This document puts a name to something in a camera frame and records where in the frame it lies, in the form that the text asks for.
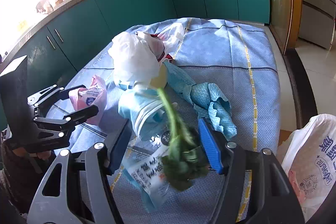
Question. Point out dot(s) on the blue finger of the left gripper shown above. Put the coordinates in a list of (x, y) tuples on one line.
[(72, 91), (82, 115)]

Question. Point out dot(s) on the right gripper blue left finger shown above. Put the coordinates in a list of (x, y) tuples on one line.
[(117, 145)]

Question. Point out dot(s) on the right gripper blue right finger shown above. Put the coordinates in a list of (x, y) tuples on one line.
[(211, 142)]

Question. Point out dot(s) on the pink plastic wrapper bag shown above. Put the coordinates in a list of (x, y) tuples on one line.
[(96, 94)]

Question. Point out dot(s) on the green leafy vegetable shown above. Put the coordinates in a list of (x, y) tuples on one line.
[(186, 159)]

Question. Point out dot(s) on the clear printed plastic packaging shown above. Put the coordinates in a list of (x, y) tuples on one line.
[(144, 169)]

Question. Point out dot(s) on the teal dish cloth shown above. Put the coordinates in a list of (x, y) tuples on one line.
[(207, 99)]

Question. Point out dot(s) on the white plastic bag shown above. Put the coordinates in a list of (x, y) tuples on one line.
[(137, 57)]

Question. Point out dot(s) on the teal kitchen cabinets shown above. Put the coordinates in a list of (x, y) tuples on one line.
[(63, 42)]

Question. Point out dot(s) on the white printed trash bag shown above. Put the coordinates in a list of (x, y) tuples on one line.
[(308, 158)]

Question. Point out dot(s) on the left hand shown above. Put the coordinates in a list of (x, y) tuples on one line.
[(21, 155)]

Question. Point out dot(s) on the light blue checked tablecloth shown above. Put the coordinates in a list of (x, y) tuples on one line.
[(238, 58)]

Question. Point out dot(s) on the grey refrigerator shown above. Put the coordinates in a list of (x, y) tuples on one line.
[(317, 22)]

